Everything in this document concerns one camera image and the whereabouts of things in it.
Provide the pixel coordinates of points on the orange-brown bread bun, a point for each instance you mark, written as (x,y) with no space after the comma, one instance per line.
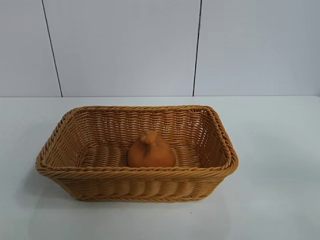
(152,155)

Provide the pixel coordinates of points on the brown woven wicker basket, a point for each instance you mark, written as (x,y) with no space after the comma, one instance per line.
(125,185)

